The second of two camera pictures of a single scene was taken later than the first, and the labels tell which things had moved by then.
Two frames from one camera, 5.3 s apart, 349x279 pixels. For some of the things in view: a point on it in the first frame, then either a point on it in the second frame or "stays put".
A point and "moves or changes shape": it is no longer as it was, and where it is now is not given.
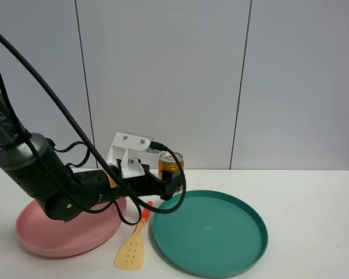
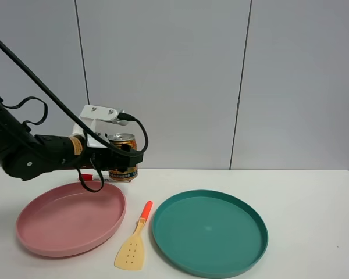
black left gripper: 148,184 → 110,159
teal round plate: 212,234 stays put
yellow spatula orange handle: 132,257 stays put
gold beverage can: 167,162 moves or changes shape
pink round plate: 56,238 stays put
